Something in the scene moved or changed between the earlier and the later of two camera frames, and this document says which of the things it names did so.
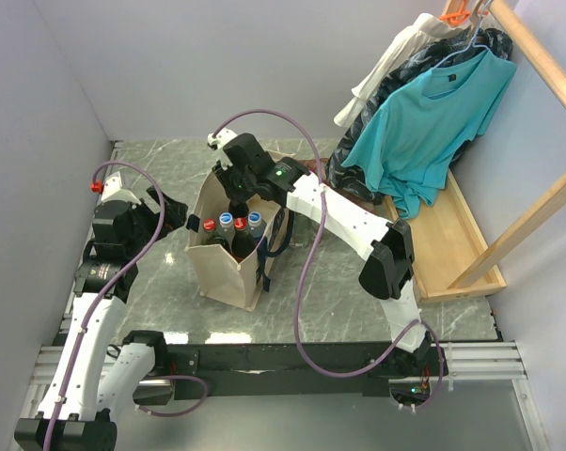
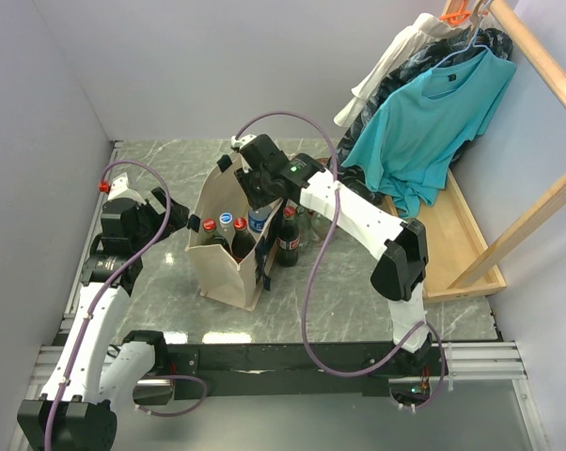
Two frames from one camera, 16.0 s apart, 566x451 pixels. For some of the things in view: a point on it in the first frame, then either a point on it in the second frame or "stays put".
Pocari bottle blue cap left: (227, 228) stays put
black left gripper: (174, 214) stays put
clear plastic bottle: (304, 229) stays put
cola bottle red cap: (240, 223) -> (288, 239)
